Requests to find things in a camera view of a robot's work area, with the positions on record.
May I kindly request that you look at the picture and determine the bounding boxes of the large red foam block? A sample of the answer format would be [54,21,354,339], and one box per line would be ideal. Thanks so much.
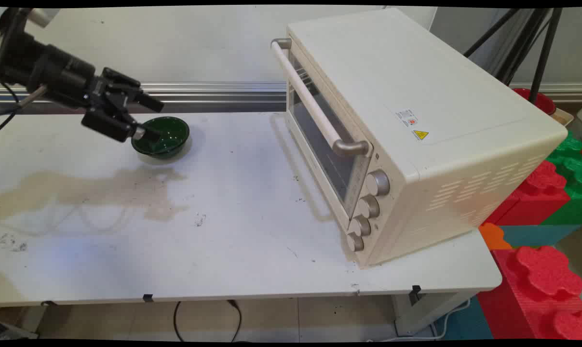
[476,245,582,340]

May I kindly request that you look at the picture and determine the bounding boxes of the orange foam piece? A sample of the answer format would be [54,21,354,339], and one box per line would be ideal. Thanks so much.
[478,222,513,251]

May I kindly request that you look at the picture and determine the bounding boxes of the black tripod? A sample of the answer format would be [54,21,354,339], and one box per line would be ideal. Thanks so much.
[463,7,564,104]

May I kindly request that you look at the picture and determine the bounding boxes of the teal foam floor mat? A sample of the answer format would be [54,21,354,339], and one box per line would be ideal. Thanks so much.
[433,295,494,341]

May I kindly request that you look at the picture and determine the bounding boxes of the beige tray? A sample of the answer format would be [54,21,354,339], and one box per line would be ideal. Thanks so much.
[551,108,575,127]

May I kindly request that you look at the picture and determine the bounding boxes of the white printed oven label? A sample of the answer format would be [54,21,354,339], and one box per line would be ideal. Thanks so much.
[396,109,420,129]

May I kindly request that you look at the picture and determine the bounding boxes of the green foam block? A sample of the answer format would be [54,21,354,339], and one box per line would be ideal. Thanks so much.
[541,130,582,225]

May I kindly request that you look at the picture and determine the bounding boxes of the black cable under table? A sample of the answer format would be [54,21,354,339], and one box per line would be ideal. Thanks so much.
[173,300,243,343]

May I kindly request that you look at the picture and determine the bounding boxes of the white cable on floor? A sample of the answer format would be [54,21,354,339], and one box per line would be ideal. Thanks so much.
[367,298,473,342]

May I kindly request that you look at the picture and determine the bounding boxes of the large silver oven knob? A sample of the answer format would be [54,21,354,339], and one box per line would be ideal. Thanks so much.
[365,169,391,197]

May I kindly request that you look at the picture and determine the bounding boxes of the dark green bowl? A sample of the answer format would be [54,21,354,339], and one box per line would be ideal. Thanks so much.
[131,116,190,160]

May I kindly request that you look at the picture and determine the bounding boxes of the aluminium rail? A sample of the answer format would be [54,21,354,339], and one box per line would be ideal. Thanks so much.
[0,82,582,105]

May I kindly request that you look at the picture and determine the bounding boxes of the cream toaster oven body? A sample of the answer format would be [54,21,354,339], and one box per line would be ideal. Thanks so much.
[284,7,568,269]

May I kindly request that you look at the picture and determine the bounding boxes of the red bowl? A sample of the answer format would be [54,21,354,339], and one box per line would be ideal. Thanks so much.
[511,88,556,115]

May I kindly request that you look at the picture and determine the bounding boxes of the teal foam block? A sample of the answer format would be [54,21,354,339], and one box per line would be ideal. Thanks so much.
[499,224,582,249]

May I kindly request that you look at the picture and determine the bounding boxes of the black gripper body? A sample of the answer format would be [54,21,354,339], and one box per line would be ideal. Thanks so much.
[27,44,104,109]

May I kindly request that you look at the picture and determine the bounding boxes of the white table leg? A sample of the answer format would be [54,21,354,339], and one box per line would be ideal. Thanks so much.
[391,288,480,336]

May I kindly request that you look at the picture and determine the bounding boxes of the glass oven door with handle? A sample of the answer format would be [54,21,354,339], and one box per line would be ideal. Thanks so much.
[271,38,373,221]

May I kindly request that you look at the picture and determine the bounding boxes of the small red foam block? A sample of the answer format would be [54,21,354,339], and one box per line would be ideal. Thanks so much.
[484,160,571,226]

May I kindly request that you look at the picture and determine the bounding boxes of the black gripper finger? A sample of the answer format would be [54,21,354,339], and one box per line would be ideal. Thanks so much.
[81,108,160,143]
[100,67,165,114]

